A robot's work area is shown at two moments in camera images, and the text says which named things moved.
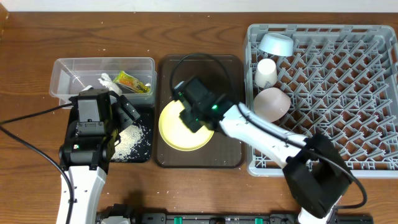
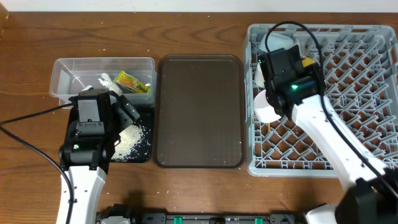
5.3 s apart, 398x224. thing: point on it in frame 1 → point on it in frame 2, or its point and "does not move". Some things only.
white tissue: x=107 y=81 does not move
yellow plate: x=176 y=134 → x=307 y=61
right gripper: x=186 y=117 → x=312 y=73
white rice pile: x=130 y=137 does not move
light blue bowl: x=277 y=43 does not move
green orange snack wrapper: x=123 y=78 does not move
